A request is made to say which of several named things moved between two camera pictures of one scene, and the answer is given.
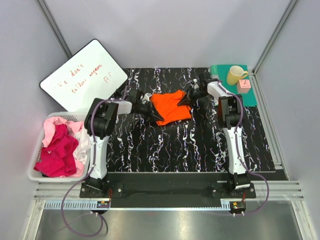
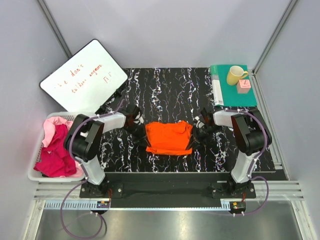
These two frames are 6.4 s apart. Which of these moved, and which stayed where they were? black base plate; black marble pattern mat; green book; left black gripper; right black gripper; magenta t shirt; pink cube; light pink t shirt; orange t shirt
Moved: orange t shirt; right black gripper; left black gripper
Stayed: magenta t shirt; black base plate; pink cube; green book; light pink t shirt; black marble pattern mat
